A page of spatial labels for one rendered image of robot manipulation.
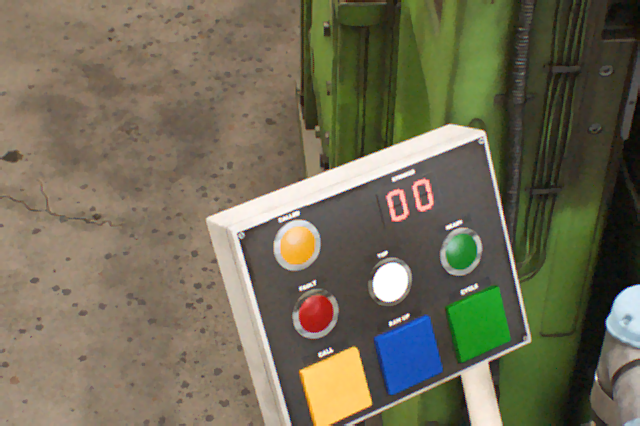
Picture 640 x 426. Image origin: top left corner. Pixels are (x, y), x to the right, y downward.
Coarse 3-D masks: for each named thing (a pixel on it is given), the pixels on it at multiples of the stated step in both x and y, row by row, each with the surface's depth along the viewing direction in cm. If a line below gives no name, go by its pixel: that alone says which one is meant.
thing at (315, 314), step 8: (312, 296) 154; (320, 296) 155; (304, 304) 154; (312, 304) 154; (320, 304) 155; (328, 304) 155; (304, 312) 154; (312, 312) 155; (320, 312) 155; (328, 312) 156; (304, 320) 154; (312, 320) 155; (320, 320) 155; (328, 320) 156; (304, 328) 155; (312, 328) 155; (320, 328) 156
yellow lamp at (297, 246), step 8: (288, 232) 152; (296, 232) 152; (304, 232) 153; (280, 240) 152; (288, 240) 152; (296, 240) 152; (304, 240) 153; (312, 240) 153; (280, 248) 152; (288, 248) 152; (296, 248) 152; (304, 248) 153; (312, 248) 153; (288, 256) 152; (296, 256) 153; (304, 256) 153; (296, 264) 153
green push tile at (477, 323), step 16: (496, 288) 165; (464, 304) 163; (480, 304) 164; (496, 304) 165; (448, 320) 163; (464, 320) 164; (480, 320) 165; (496, 320) 166; (464, 336) 164; (480, 336) 165; (496, 336) 166; (464, 352) 164; (480, 352) 165
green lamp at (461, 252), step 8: (456, 240) 162; (464, 240) 162; (472, 240) 163; (448, 248) 161; (456, 248) 162; (464, 248) 162; (472, 248) 163; (448, 256) 162; (456, 256) 162; (464, 256) 162; (472, 256) 163; (456, 264) 162; (464, 264) 163; (472, 264) 163
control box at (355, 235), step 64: (448, 128) 166; (320, 192) 154; (384, 192) 156; (448, 192) 160; (256, 256) 151; (320, 256) 154; (384, 256) 158; (512, 256) 166; (256, 320) 152; (384, 320) 160; (512, 320) 168; (256, 384) 161; (384, 384) 161
